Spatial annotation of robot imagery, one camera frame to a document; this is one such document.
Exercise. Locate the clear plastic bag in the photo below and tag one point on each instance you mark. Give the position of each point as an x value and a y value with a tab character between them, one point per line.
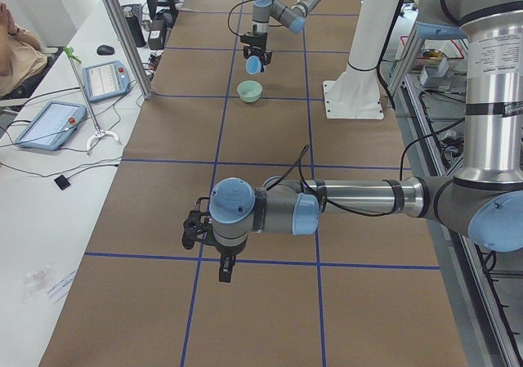
43	280

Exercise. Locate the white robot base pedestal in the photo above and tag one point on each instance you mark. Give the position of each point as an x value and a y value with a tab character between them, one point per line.
355	93

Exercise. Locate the seated person beige shirt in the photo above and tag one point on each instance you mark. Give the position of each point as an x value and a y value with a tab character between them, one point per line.
22	60

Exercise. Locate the mint green bowl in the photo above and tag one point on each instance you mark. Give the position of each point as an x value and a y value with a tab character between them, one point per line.
249	91

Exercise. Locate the aluminium frame post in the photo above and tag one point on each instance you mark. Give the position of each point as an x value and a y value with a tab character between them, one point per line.
124	35

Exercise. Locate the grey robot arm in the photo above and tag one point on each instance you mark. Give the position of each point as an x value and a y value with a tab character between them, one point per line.
481	201
291	17

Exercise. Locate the black computer mouse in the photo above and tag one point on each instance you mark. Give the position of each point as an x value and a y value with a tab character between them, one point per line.
105	50

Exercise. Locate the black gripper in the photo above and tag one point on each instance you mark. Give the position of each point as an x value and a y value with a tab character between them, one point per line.
227	250
259	40

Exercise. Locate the small black square device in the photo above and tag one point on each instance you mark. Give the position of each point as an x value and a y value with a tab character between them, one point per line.
62	182

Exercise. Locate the green handled metal grabber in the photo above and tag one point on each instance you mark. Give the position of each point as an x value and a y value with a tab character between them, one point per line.
99	132

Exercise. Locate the far grey teach pendant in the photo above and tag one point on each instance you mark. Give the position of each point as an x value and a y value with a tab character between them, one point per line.
106	80

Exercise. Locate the light blue plastic cup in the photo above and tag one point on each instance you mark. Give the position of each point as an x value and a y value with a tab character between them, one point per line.
253	65

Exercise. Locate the black steel-capped water bottle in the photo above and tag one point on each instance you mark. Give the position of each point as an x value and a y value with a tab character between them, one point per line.
134	25

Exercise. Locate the black labelled box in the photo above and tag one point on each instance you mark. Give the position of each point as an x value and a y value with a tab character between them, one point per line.
157	35

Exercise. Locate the near grey teach pendant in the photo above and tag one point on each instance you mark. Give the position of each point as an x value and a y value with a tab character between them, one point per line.
52	126

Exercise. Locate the grey teach pendant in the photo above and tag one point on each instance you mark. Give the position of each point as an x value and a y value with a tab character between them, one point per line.
106	80
52	126

